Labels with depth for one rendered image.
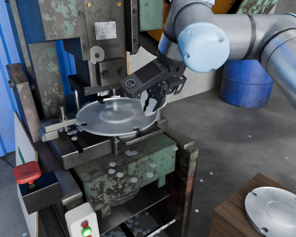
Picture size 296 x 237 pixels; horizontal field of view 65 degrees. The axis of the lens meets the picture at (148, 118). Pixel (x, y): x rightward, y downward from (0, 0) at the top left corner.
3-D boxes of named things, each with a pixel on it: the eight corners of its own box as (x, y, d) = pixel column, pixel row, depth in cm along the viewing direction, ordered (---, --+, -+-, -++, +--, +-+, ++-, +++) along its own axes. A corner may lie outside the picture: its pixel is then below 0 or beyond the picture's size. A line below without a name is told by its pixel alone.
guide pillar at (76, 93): (82, 113, 95) (77, 80, 89) (77, 114, 94) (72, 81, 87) (80, 111, 97) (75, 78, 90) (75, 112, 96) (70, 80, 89)
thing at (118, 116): (65, 110, 87) (65, 108, 87) (130, 93, 102) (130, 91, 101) (97, 147, 66) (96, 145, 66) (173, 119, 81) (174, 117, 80)
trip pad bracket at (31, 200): (70, 225, 73) (58, 178, 64) (37, 241, 68) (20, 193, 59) (64, 212, 78) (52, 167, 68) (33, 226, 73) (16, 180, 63)
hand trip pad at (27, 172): (48, 193, 63) (42, 172, 60) (24, 203, 60) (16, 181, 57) (41, 178, 68) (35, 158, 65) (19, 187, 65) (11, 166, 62)
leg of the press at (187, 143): (197, 241, 124) (223, 80, 81) (181, 253, 118) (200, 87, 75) (115, 155, 190) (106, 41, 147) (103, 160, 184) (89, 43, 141)
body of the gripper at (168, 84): (179, 95, 63) (198, 59, 54) (156, 104, 58) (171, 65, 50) (163, 78, 66) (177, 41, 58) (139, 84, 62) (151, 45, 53)
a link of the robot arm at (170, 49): (178, 48, 46) (154, 27, 50) (170, 67, 50) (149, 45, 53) (202, 43, 50) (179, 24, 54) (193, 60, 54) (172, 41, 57)
